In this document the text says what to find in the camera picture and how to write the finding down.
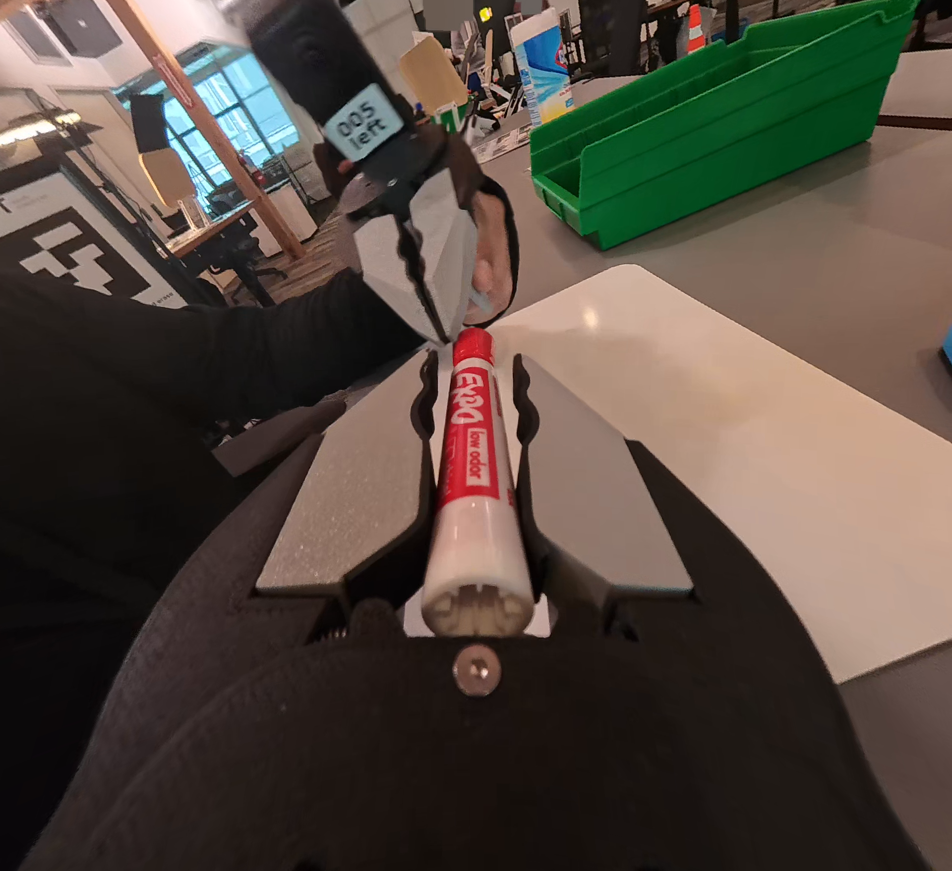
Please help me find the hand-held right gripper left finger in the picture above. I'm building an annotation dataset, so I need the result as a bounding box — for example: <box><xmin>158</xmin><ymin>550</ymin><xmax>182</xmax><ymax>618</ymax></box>
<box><xmin>255</xmin><ymin>350</ymin><xmax>440</xmax><ymax>597</ymax></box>

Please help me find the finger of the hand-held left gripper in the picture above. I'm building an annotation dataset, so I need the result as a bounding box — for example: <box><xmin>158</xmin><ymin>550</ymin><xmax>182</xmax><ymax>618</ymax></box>
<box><xmin>409</xmin><ymin>168</ymin><xmax>480</xmax><ymax>344</ymax></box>
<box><xmin>353</xmin><ymin>215</ymin><xmax>447</xmax><ymax>348</ymax></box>

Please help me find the green plastic bin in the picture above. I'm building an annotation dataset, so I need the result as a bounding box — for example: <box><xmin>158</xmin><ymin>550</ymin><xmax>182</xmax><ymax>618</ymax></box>
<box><xmin>530</xmin><ymin>0</ymin><xmax>931</xmax><ymax>251</ymax></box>

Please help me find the printed tag paper sheet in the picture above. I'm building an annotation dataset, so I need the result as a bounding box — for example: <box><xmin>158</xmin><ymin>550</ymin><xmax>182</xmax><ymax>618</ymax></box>
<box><xmin>472</xmin><ymin>131</ymin><xmax>533</xmax><ymax>163</ymax></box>

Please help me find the black white tag board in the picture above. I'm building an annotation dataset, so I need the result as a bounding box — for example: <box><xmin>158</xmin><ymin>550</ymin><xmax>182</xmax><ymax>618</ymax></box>
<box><xmin>0</xmin><ymin>172</ymin><xmax>184</xmax><ymax>308</ymax></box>

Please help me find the wooden post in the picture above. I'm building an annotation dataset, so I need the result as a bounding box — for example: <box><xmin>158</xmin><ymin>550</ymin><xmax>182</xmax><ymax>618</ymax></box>
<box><xmin>74</xmin><ymin>0</ymin><xmax>306</xmax><ymax>262</ymax></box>

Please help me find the white blue wipes canister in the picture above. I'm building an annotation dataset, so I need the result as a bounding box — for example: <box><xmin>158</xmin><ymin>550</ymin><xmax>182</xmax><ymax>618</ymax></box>
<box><xmin>509</xmin><ymin>8</ymin><xmax>577</xmax><ymax>128</ymax></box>

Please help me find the white whiteboard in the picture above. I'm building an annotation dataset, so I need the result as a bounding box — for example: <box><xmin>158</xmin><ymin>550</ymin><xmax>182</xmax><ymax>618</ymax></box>
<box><xmin>357</xmin><ymin>263</ymin><xmax>952</xmax><ymax>686</ymax></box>

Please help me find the person's left hand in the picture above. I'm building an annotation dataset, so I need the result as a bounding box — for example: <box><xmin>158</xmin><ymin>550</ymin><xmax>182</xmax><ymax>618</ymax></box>
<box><xmin>467</xmin><ymin>200</ymin><xmax>516</xmax><ymax>325</ymax></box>

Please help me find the red dry erase marker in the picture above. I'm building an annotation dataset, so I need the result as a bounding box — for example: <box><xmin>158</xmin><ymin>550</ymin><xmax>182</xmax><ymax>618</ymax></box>
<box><xmin>421</xmin><ymin>361</ymin><xmax>536</xmax><ymax>638</ymax></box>

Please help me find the black office chair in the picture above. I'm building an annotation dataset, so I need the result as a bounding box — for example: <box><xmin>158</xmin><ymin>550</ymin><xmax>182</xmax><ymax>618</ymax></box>
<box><xmin>576</xmin><ymin>0</ymin><xmax>652</xmax><ymax>58</ymax></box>

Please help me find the beige board on green stand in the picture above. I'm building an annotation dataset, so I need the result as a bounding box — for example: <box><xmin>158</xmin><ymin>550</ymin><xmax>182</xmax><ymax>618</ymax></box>
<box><xmin>398</xmin><ymin>34</ymin><xmax>467</xmax><ymax>137</ymax></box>

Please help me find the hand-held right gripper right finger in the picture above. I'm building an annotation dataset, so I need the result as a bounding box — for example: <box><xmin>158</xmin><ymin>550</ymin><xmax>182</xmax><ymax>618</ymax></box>
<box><xmin>512</xmin><ymin>354</ymin><xmax>696</xmax><ymax>600</ymax></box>

